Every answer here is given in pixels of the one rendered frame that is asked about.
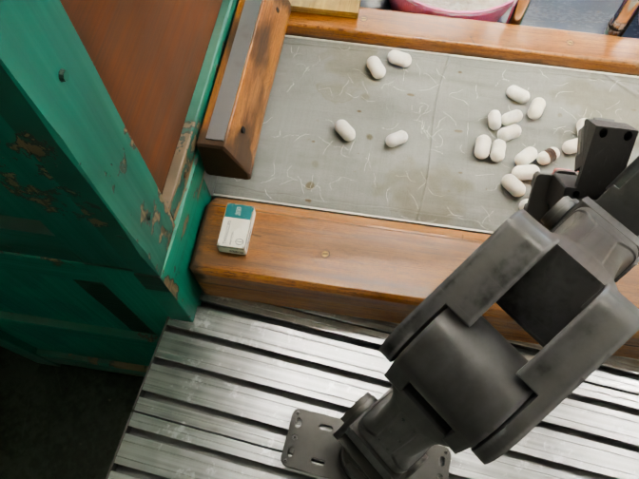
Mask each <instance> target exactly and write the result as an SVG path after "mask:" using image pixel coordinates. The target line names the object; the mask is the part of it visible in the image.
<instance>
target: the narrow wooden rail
mask: <svg viewBox="0 0 639 479"><path fill-rule="evenodd" d="M285 35H293V36H300V37H309V38H317V39H325V40H333V41H341V42H349V43H358V44H365V45H374V46H382V47H390V48H406V49H414V50H422V51H431V52H438V53H447V54H454V55H463V56H471V57H479V58H487V59H495V60H503V61H512V62H519V63H528V64H536V65H544V66H552V67H567V68H576V69H584V70H592V71H601V72H608V73H617V74H625V75H633V76H639V39H636V38H626V37H619V36H612V35H606V34H597V33H589V32H581V31H572V30H563V29H547V28H540V27H531V26H522V25H514V24H505V23H496V22H488V21H480V20H472V19H463V18H454V17H446V16H437V15H430V14H421V13H412V12H404V11H395V10H379V9H371V8H363V7H359V12H358V18H357V19H356V18H347V17H339V16H331V15H322V14H314V13H306V12H297V11H291V13H290V17H289V20H288V25H287V29H286V32H285Z"/></svg>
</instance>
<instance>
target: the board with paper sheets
mask: <svg viewBox="0 0 639 479"><path fill-rule="evenodd" d="M289 2H290V4H291V11H297V12H306V13H314V14H322V15H331V16H339V17H347V18H356V19H357V18H358V12H359V6H360V0H289Z"/></svg>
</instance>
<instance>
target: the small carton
mask: <svg viewBox="0 0 639 479"><path fill-rule="evenodd" d="M255 216H256V212H255V207H254V206H249V205H242V204H236V203H229V202H228V203H227V206H226V209H225V213H224V216H223V223H222V227H221V231H220V234H219V238H218V242H217V247H218V249H219V251H220V252H225V253H232V254H239V255H246V254H247V249H248V245H249V241H250V237H251V233H252V228H253V224H254V220H255Z"/></svg>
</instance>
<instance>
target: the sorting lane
mask: <svg viewBox="0 0 639 479"><path fill-rule="evenodd" d="M393 49H396V50H399V51H402V52H405V53H408V54H410V56H411V58H412V63H411V64H410V65H409V66H408V67H400V66H397V65H394V64H391V63H390V62H389V61H388V54H389V52H390V51H391V50H393ZM371 56H377V57H378V58H379V60H380V61H381V63H382V64H383V65H384V67H385V69H386V72H385V75H384V76H383V77H382V78H380V79H376V78H375V77H373V75H372V73H371V71H370V70H369V68H368V67H367V64H366V63H367V60H368V58H369V57H371ZM509 86H519V87H521V88H523V89H525V90H527V91H529V93H530V99H529V101H528V102H527V103H525V104H520V103H518V102H516V101H514V100H512V99H510V98H509V97H508V96H507V93H506V91H507V88H508V87H509ZM538 97H539V98H543V99H544V100H545V102H546V106H545V108H544V110H543V113H542V115H541V116H540V117H539V118H538V119H535V120H533V119H531V118H529V116H528V109H529V107H530V105H531V102H532V100H533V99H535V98H538ZM515 109H518V110H520V111H521V112H522V113H523V118H522V120H521V121H520V122H518V123H515V124H516V125H519V126H520V127H521V134H520V136H519V137H517V138H515V139H511V140H509V141H507V142H505V143H506V150H505V158H504V159H503V160H502V161H501V162H498V163H496V162H494V161H492V159H491V157H490V154H491V150H492V144H491V147H490V154H489V156H488V157H487V158H485V159H482V160H481V159H478V158H477V157H476V156H475V155H474V148H475V141H476V139H477V137H478V136H480V135H488V136H489V137H490V138H491V141H492V143H493V142H494V141H495V140H498V139H497V132H498V130H499V129H501V128H503V127H506V126H505V125H503V124H502V123H501V127H499V128H498V129H497V130H492V129H490V128H489V122H488V115H489V113H490V112H491V111H492V110H498V111H499V112H500V114H501V117H502V115H503V114H505V113H507V112H510V111H512V110H515ZM594 117H596V118H604V119H613V120H615V122H617V123H625V124H628V125H631V126H632V127H634V128H636V129H637V130H639V76H633V75H625V74H617V73H608V72H601V71H592V70H584V69H576V68H567V67H552V66H544V65H536V64H528V63H519V62H512V61H503V60H495V59H487V58H479V57H471V56H463V55H454V54H447V53H438V52H431V51H422V50H414V49H406V48H390V47H382V46H374V45H365V44H358V43H349V42H341V41H333V40H325V39H317V38H309V37H300V36H293V35H285V37H284V41H283V45H282V49H281V56H280V59H279V63H278V66H277V70H276V74H275V78H274V82H273V85H272V88H271V91H270V94H269V99H268V103H267V107H266V110H265V114H264V118H263V123H262V127H261V135H260V138H259V143H258V148H257V152H256V155H255V160H254V165H253V170H252V174H251V179H250V180H243V179H235V178H228V177H221V176H218V179H217V181H216V185H215V189H214V193H213V198H214V199H215V198H217V197H218V198H225V199H232V200H239V201H252V202H259V203H266V204H273V205H280V206H287V207H294V208H300V209H308V210H315V211H321V212H328V213H336V214H342V215H349V216H357V217H364V218H370V219H377V220H390V221H397V222H404V223H411V224H418V225H425V226H432V227H439V228H446V229H453V230H460V231H467V232H474V233H480V234H488V235H491V234H492V233H493V232H494V231H495V230H496V229H497V228H498V227H499V226H500V225H501V224H502V223H503V222H504V221H506V220H507V219H508V218H509V217H510V216H511V215H512V214H514V213H515V212H516V211H518V210H519V204H520V202H521V201H522V200H525V199H528V198H529V196H530V193H531V189H532V186H531V182H532V180H525V181H521V182H522V183H523V184H524V185H525V187H526V192H525V194H524V195H523V196H521V197H514V196H513V195H512V194H511V193H509V192H508V191H507V190H506V189H505V188H504V187H503V186H502V184H501V180H502V178H503V177H504V176H505V175H507V174H512V171H513V169H514V168H515V167H516V166H517V165H516V164H515V162H514V158H515V156H516V155H517V154H518V153H520V152H521V151H522V150H524V149H525V148H527V147H529V146H531V147H534V148H535V149H536V150H537V153H538V154H539V153H540V152H541V151H543V150H545V149H547V148H549V147H556V148H558V149H559V152H560V155H559V157H558V159H556V160H555V161H553V162H552V163H549V164H545V165H542V164H540V163H538V162H537V159H535V160H534V161H532V162H531V163H529V164H535V165H537V166H538V168H539V170H540V173H548V174H551V173H552V172H553V170H554V169H555V168H563V169H570V170H571V171H574V164H575V157H576V155H577V152H576V153H573V154H566V153H564V151H563V150H562V145H563V143H564V142H565V141H568V140H572V139H576V138H578V136H577V129H576V124H577V122H578V121H579V120H580V119H582V118H588V119H593V118H594ZM338 120H345V121H346V122H347V123H348V124H349V125H350V126H351V127H353V128H354V130H355V132H356V136H355V138H354V140H352V141H349V142H348V141H345V140H343V139H342V138H341V136H340V135H339V134H338V132H337V131H336V130H335V123H336V121H338ZM400 130H403V131H405V132H406V133H407V134H408V140H407V141H406V143H404V144H399V145H397V146H395V147H390V146H388V145H387V144H386V142H385V140H386V137H387V136H388V135H390V134H392V133H395V132H398V131H400ZM538 154H537V155H538Z"/></svg>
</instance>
